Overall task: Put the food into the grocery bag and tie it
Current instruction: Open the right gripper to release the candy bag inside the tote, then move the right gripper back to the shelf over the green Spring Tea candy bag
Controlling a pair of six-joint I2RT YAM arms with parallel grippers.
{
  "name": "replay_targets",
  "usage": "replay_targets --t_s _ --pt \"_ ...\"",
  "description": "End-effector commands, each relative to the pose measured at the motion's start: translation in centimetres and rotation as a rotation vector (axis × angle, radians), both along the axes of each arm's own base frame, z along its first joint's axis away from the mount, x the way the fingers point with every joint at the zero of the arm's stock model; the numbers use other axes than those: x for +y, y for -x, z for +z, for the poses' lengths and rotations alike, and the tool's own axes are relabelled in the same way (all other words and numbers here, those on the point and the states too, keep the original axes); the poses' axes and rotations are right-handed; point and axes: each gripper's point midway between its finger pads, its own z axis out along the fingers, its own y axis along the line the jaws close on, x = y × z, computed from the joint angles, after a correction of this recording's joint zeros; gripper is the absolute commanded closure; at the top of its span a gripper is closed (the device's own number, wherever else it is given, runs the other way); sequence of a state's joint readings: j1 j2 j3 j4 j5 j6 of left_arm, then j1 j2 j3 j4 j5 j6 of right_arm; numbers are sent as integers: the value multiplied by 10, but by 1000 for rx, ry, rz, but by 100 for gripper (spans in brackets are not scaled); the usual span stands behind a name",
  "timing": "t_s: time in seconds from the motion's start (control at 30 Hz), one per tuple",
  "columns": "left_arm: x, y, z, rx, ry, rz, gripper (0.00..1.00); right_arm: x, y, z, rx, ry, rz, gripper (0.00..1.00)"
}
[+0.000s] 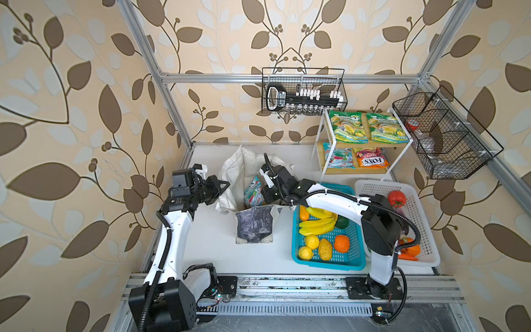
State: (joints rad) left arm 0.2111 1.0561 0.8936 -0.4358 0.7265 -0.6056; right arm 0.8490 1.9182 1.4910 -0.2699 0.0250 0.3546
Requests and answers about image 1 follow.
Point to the teal plastic basket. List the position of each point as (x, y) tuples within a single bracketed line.
[(353, 260)]

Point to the white wire shelf rack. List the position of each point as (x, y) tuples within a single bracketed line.
[(393, 152)]

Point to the yellow lemon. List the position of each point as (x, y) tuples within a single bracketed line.
[(312, 241)]

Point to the teal red snack bag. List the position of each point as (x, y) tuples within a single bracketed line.
[(253, 195)]

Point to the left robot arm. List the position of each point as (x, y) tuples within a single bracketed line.
[(168, 297)]

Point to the green snack bag right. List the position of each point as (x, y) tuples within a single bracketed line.
[(385, 129)]

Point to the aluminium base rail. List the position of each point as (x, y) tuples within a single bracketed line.
[(322, 295)]

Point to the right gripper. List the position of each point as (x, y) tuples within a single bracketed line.
[(266, 193)]

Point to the lower teal snack bag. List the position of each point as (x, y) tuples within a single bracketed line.
[(341, 158)]

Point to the red tomato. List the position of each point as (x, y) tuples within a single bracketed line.
[(397, 199)]

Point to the black tool in basket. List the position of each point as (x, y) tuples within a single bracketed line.
[(298, 99)]

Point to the orange carrot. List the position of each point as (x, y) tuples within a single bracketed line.
[(408, 257)]

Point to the black wire basket right wall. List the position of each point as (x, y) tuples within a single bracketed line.
[(463, 143)]

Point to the plastic bottle red cap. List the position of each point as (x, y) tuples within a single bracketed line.
[(422, 142)]

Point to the cream canvas grocery bag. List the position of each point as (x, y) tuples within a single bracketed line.
[(253, 225)]

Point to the green snack bag left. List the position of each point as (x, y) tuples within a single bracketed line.
[(348, 127)]

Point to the orange Fox's candy bag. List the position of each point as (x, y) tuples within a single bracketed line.
[(371, 158)]

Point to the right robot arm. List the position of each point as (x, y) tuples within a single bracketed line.
[(386, 232)]

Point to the white plastic basket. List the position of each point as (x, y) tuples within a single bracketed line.
[(429, 256)]

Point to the upper banana bunch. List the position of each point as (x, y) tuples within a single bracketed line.
[(321, 214)]

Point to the yellow round fruit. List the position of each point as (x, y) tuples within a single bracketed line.
[(305, 253)]

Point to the green snack bag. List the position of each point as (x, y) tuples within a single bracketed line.
[(385, 129), (348, 127)]

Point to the yellow corn cob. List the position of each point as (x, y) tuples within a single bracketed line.
[(325, 250)]

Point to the lower banana bunch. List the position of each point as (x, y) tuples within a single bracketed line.
[(316, 227)]

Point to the orange tangerine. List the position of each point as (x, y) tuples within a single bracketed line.
[(342, 244)]

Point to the small orange fruit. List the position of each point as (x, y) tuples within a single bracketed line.
[(303, 214)]

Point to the banana bunch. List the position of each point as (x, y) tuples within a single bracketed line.
[(316, 227), (321, 214)]

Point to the black wire basket wall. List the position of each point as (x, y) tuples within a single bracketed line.
[(309, 77), (463, 143)]

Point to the black wire basket back wall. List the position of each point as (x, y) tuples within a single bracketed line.
[(309, 77)]

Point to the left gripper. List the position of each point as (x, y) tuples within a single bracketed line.
[(212, 182)]

